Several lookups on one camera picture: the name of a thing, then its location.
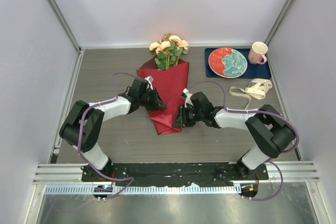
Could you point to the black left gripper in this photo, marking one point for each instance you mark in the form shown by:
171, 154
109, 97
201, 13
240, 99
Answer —
157, 104

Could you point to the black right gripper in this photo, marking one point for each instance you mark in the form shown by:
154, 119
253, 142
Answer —
181, 119

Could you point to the dark red wrapping paper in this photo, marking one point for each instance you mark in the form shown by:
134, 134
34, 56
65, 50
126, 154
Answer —
170, 84

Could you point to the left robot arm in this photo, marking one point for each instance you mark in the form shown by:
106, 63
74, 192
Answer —
82, 125

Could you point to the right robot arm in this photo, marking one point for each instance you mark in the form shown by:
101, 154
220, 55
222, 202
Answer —
271, 132

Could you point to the red and teal plate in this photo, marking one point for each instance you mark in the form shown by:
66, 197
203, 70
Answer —
227, 63

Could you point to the cream ribbon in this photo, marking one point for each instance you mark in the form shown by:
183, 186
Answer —
257, 89

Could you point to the blue tray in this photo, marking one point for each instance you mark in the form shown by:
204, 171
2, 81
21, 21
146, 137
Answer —
253, 71

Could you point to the pink mug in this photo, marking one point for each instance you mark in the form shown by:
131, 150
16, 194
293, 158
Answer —
257, 53

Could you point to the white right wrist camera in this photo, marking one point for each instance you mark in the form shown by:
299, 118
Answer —
186, 95

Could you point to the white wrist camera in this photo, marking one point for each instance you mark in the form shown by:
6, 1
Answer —
150, 79
186, 95

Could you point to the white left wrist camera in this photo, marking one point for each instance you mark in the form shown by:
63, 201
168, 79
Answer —
150, 79

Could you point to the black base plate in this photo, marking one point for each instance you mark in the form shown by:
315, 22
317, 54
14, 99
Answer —
184, 174

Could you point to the aluminium front rail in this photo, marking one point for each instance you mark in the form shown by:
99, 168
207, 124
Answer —
78, 179

